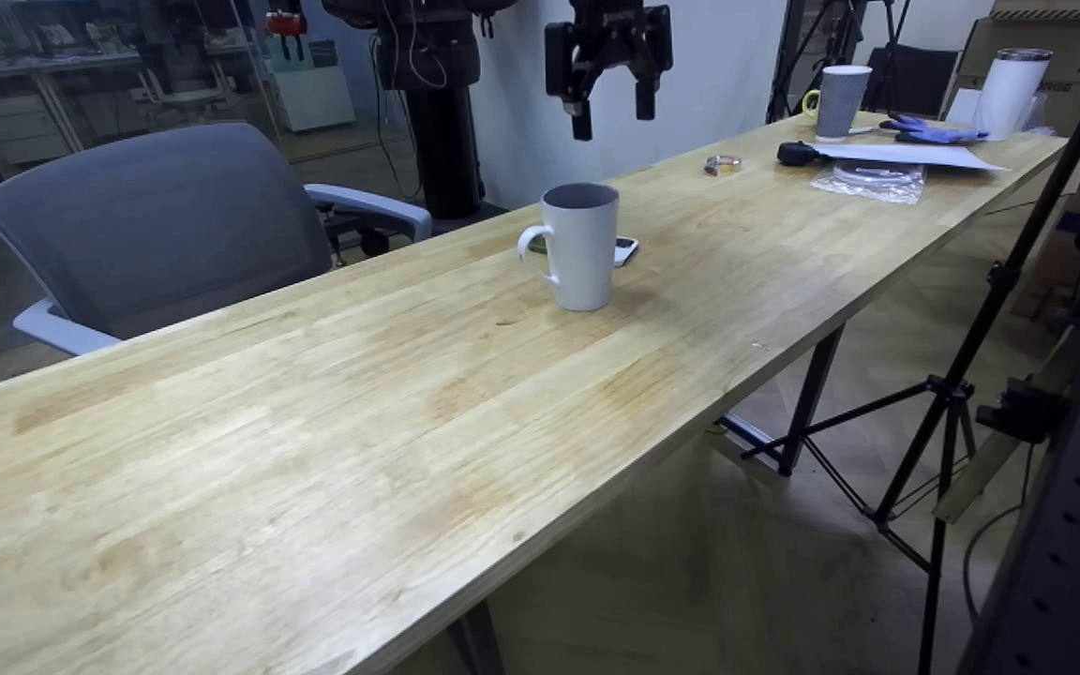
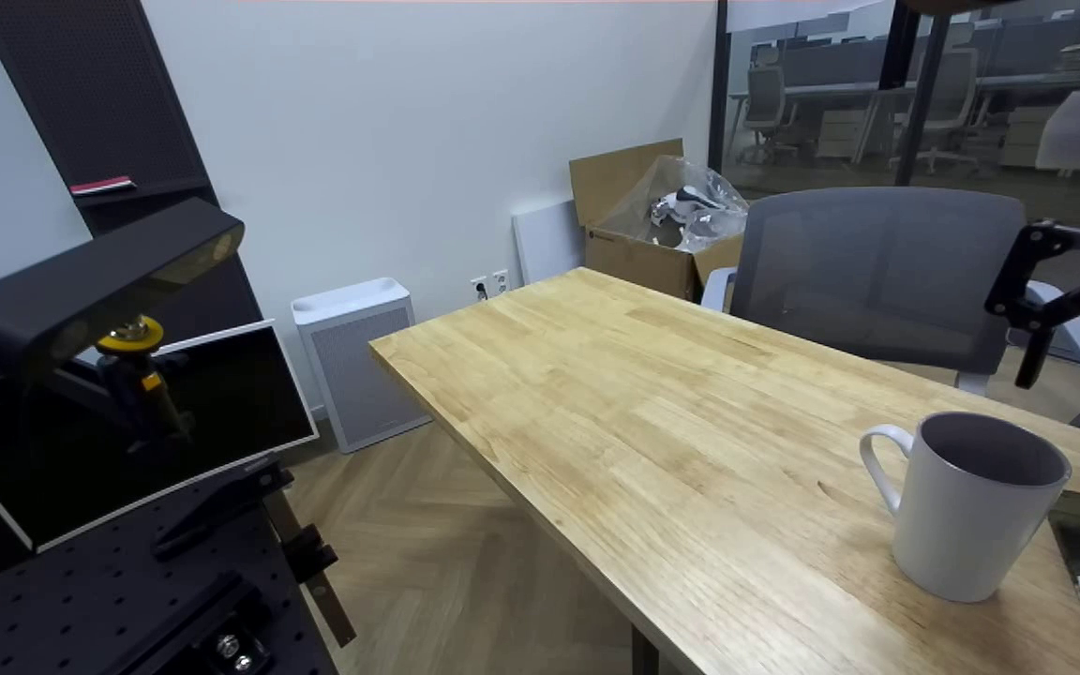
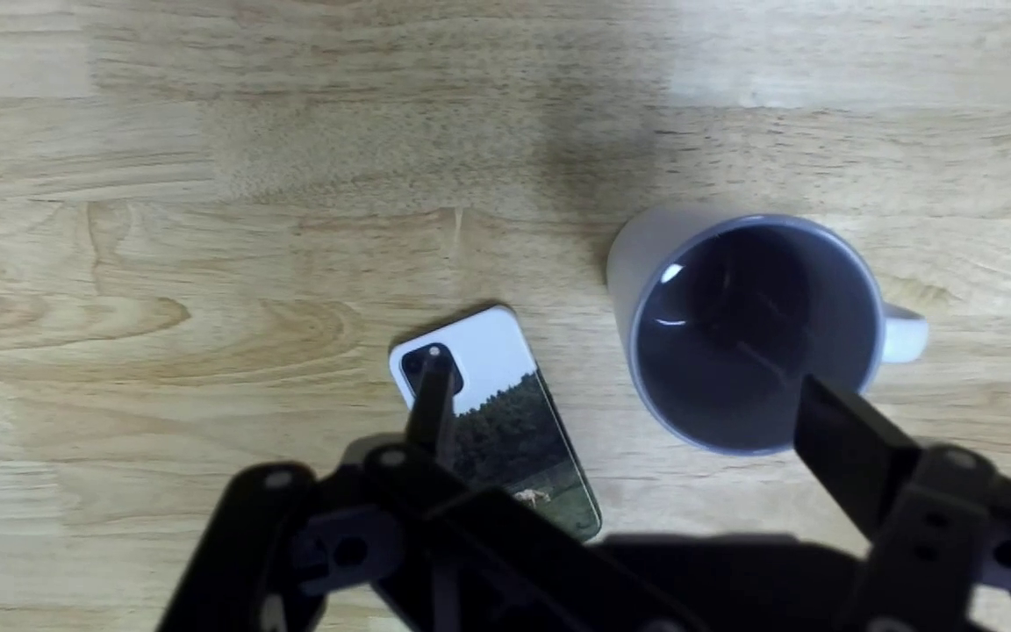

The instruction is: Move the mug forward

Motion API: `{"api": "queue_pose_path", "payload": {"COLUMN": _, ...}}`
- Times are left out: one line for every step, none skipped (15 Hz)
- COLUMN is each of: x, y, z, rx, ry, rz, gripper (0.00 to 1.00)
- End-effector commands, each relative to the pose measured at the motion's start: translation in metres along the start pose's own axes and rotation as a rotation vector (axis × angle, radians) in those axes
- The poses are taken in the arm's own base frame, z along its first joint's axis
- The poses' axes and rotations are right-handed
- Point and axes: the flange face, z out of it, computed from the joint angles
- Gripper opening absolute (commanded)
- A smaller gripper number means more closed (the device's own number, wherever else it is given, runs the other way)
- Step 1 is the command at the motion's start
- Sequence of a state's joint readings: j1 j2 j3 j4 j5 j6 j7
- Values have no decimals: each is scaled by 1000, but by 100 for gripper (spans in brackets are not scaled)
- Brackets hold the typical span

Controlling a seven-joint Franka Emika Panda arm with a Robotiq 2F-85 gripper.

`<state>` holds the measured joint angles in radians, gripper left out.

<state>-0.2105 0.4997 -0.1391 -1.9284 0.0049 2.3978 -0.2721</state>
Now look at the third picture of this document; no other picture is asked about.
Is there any white ceramic mug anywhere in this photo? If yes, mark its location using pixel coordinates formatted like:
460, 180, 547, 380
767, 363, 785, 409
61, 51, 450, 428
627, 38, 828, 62
603, 207, 933, 457

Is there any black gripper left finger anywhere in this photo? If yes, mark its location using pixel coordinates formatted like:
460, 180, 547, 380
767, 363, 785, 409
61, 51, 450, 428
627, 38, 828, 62
157, 344, 696, 632

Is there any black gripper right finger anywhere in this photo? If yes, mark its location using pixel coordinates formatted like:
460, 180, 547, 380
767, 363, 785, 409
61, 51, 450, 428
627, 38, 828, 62
793, 372, 1011, 632

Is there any smartphone with landscape photo case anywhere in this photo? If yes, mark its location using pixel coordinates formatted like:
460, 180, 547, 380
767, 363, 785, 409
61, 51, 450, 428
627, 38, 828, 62
386, 301, 607, 544

